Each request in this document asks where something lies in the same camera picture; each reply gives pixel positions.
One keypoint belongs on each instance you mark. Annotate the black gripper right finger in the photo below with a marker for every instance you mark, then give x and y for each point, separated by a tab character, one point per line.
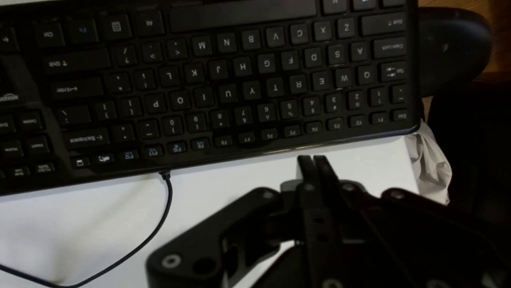
405	240

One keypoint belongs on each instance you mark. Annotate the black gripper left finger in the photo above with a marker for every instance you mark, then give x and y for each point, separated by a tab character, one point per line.
241	229

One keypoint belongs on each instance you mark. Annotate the black computer keyboard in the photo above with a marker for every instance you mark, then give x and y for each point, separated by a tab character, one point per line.
213	80

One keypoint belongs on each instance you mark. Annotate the crumpled white cloth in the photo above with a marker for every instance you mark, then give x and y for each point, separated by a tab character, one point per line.
432	165

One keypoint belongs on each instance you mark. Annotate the black office chair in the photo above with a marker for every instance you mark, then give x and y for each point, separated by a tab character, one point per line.
474	149

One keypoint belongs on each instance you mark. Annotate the black rounded chair armrest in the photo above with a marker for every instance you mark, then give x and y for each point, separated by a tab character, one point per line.
453	48

